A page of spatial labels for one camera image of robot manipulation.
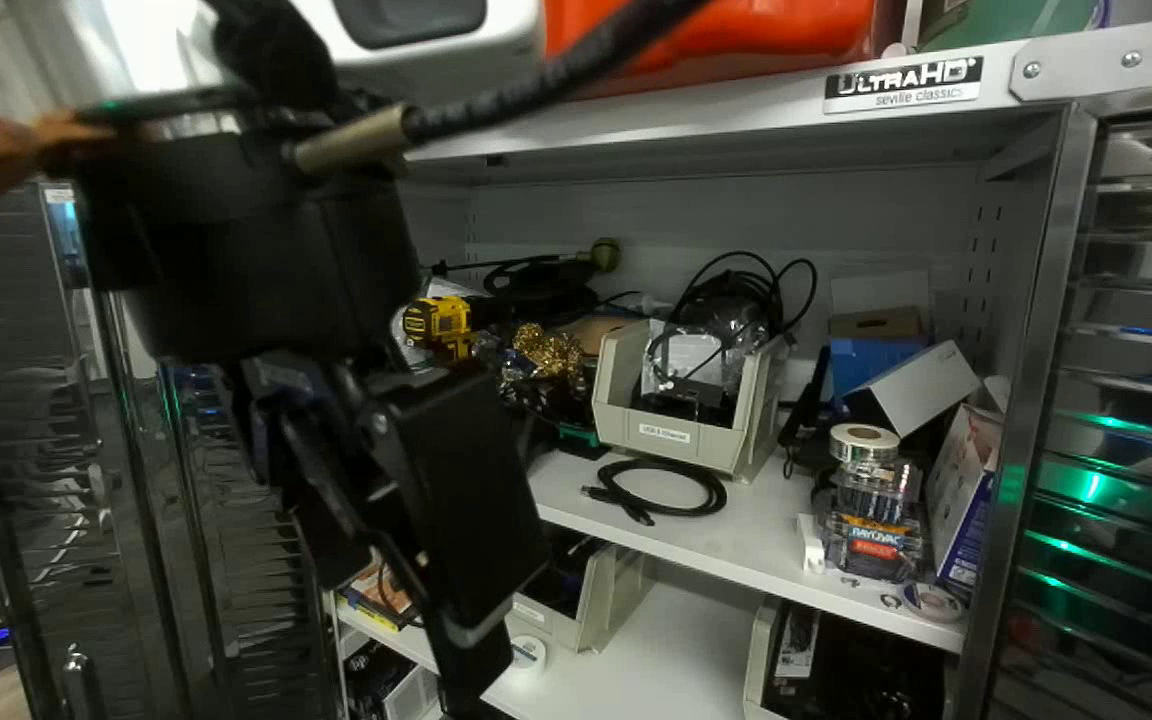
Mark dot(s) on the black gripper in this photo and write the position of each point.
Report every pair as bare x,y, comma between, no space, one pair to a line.
420,475

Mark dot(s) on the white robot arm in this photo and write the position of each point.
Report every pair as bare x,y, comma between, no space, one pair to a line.
204,414

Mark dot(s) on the blue box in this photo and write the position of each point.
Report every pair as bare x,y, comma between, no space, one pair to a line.
859,360

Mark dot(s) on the lower beige bin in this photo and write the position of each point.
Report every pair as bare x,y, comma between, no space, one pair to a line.
582,596

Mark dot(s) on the metal shelving unit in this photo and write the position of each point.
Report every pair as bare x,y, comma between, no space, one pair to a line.
932,180

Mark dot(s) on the white tape roll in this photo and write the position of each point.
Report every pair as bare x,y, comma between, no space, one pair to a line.
861,444

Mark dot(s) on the battery pack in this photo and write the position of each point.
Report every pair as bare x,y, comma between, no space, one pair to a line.
871,524

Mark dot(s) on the large orange bin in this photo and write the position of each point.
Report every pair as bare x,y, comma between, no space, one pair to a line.
759,36

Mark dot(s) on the steel tray rack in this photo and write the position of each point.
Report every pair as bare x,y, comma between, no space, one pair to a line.
1072,616

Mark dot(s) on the yellow cordless drill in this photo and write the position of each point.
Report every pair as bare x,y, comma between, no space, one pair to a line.
442,324

